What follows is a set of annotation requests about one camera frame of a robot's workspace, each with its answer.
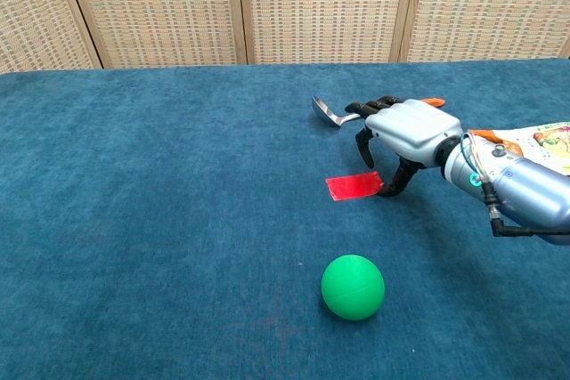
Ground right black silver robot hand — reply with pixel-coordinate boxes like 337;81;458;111
345;94;464;198

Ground green snack bag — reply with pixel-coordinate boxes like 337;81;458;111
529;120;570;176

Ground woven bamboo folding screen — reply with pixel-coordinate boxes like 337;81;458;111
0;0;570;74

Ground green ball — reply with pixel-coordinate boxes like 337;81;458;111
321;254;387;322

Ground blue carpet table mat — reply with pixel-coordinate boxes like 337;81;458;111
0;58;570;380

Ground steel ladle with orange handle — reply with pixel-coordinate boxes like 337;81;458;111
310;94;446;130

